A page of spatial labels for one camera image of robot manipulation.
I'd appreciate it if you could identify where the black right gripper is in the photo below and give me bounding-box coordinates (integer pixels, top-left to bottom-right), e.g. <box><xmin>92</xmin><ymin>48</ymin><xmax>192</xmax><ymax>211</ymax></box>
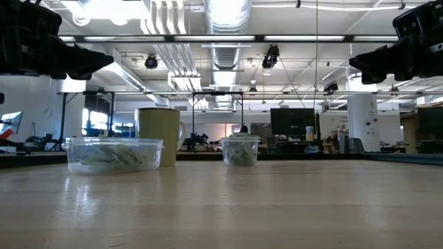
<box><xmin>349</xmin><ymin>34</ymin><xmax>443</xmax><ymax>86</ymax></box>

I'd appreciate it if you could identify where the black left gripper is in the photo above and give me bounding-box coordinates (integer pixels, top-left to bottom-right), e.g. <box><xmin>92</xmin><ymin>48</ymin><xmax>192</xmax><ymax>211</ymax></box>
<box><xmin>0</xmin><ymin>34</ymin><xmax>115</xmax><ymax>81</ymax></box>

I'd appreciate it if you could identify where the small clear plastic container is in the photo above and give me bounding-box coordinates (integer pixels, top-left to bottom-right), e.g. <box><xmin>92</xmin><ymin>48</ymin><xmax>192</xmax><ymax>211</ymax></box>
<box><xmin>221</xmin><ymin>136</ymin><xmax>260</xmax><ymax>167</ymax></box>

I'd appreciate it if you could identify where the white round column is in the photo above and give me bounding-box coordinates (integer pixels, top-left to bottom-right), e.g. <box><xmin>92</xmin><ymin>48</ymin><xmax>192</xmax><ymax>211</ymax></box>
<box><xmin>347</xmin><ymin>74</ymin><xmax>381</xmax><ymax>152</ymax></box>

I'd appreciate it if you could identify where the black computer monitor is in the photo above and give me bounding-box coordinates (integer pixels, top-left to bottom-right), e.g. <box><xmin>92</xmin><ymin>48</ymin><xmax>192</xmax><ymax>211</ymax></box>
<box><xmin>417</xmin><ymin>105</ymin><xmax>443</xmax><ymax>139</ymax></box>
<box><xmin>270</xmin><ymin>107</ymin><xmax>318</xmax><ymax>137</ymax></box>

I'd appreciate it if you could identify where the tilted grey screen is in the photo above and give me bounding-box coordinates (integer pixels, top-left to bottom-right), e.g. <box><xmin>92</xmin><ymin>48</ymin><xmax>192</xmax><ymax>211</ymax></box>
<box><xmin>0</xmin><ymin>111</ymin><xmax>24</xmax><ymax>136</ymax></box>

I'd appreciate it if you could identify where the wide clear plastic container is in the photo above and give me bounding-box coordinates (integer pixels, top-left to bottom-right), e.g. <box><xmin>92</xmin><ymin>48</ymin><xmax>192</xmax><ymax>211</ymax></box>
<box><xmin>61</xmin><ymin>136</ymin><xmax>164</xmax><ymax>176</ymax></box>

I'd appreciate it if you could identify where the black beam with light strips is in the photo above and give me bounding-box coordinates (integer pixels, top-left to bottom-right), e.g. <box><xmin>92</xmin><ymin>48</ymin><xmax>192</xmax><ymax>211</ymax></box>
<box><xmin>57</xmin><ymin>33</ymin><xmax>399</xmax><ymax>44</ymax></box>

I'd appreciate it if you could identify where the black background frame stand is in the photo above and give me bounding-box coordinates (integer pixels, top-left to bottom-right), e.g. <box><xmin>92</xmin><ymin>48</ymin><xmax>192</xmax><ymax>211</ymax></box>
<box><xmin>57</xmin><ymin>91</ymin><xmax>116</xmax><ymax>150</ymax></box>
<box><xmin>191</xmin><ymin>91</ymin><xmax>245</xmax><ymax>152</ymax></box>

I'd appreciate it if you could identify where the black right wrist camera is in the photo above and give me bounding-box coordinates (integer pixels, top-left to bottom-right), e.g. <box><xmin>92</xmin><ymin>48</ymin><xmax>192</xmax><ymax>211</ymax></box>
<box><xmin>392</xmin><ymin>1</ymin><xmax>443</xmax><ymax>39</ymax></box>

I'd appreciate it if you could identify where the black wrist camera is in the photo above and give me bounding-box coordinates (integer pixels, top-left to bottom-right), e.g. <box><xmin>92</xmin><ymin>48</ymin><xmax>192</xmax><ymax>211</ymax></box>
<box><xmin>0</xmin><ymin>0</ymin><xmax>64</xmax><ymax>36</ymax></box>
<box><xmin>392</xmin><ymin>1</ymin><xmax>443</xmax><ymax>39</ymax></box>

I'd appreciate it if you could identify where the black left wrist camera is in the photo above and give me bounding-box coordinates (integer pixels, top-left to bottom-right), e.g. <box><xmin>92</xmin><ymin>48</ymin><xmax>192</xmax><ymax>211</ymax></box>
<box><xmin>0</xmin><ymin>0</ymin><xmax>64</xmax><ymax>36</ymax></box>

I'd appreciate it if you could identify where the black aluminium table frame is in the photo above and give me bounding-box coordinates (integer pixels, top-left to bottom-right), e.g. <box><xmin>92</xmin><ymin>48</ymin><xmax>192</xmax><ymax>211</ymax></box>
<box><xmin>0</xmin><ymin>151</ymin><xmax>443</xmax><ymax>169</ymax></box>

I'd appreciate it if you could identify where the olive mug white handle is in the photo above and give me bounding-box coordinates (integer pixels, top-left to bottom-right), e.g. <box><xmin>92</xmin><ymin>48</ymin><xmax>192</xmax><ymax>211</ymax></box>
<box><xmin>134</xmin><ymin>107</ymin><xmax>188</xmax><ymax>168</ymax></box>

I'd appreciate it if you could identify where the silver round ceiling duct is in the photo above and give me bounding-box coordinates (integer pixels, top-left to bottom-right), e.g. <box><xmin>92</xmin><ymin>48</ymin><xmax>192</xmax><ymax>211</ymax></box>
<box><xmin>204</xmin><ymin>0</ymin><xmax>252</xmax><ymax>109</ymax></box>

